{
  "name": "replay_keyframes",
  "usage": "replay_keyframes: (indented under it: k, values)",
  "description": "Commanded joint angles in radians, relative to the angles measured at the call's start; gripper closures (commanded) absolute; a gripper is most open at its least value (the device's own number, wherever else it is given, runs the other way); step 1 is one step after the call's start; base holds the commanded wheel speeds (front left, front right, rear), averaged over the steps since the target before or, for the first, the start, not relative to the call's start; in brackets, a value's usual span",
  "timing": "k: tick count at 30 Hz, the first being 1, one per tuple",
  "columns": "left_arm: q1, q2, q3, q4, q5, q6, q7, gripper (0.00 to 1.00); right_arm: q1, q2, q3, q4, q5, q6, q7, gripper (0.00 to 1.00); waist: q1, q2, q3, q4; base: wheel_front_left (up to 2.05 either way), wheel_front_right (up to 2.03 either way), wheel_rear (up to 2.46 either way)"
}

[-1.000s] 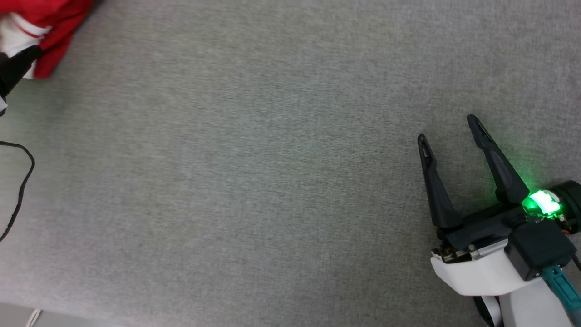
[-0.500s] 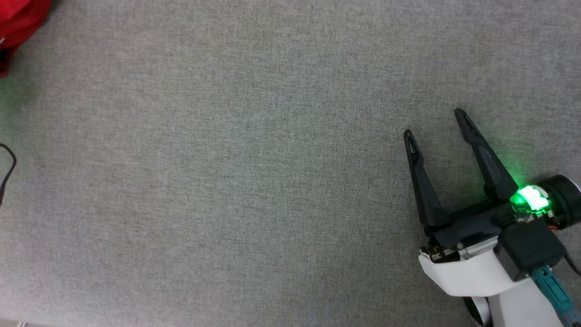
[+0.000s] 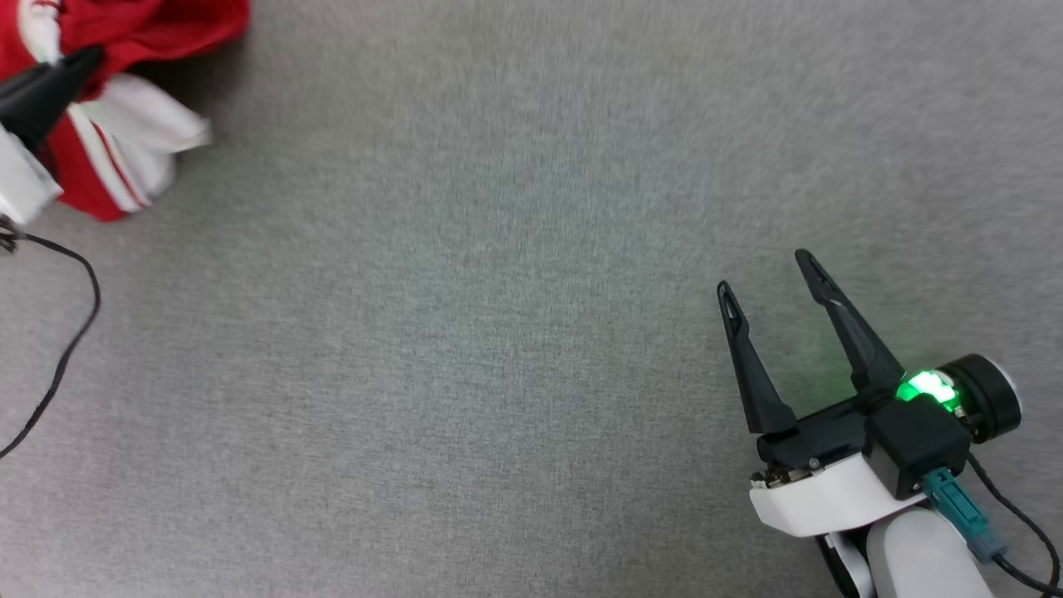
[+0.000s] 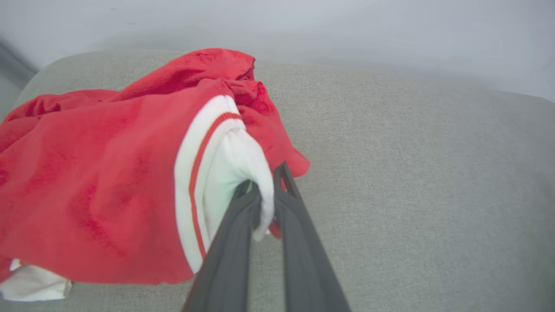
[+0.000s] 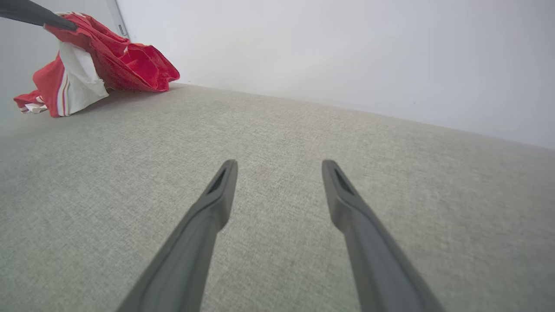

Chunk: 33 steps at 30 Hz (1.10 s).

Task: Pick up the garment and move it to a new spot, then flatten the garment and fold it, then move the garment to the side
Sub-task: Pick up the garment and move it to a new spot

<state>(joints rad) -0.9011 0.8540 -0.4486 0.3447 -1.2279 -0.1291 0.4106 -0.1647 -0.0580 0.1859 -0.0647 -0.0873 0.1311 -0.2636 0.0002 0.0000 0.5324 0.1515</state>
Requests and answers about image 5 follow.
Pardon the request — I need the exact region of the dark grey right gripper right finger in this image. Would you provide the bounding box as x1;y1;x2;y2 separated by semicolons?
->
321;159;445;312

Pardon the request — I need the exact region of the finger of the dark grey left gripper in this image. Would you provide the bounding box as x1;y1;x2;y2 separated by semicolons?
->
0;0;78;31

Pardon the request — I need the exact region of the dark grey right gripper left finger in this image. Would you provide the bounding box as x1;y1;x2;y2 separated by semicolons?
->
117;159;238;312

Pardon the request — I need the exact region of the red and white basketball jersey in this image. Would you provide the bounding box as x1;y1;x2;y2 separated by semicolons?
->
13;12;180;118

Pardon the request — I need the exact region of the grey wall trim strip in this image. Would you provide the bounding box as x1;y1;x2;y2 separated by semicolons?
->
114;0;130;39

